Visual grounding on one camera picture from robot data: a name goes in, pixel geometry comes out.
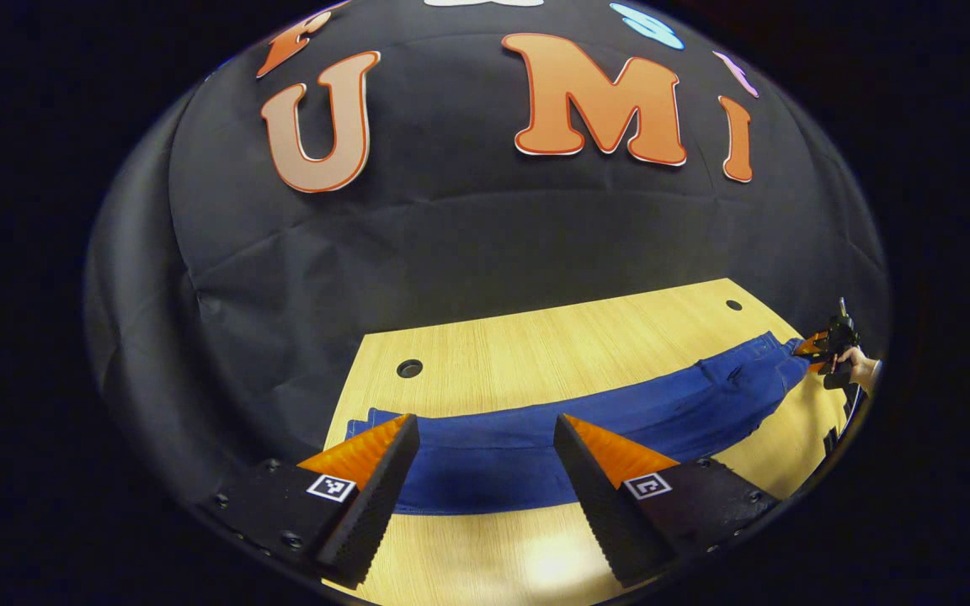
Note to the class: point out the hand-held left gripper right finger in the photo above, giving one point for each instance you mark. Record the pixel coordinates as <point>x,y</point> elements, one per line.
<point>594,505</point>

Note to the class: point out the blue denim jeans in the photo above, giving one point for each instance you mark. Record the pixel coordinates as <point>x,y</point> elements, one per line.
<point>493,471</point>

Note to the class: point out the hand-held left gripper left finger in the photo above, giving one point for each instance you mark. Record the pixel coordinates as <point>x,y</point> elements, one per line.
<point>375,497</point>

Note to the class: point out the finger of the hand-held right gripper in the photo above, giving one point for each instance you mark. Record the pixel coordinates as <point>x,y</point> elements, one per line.
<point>812,345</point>

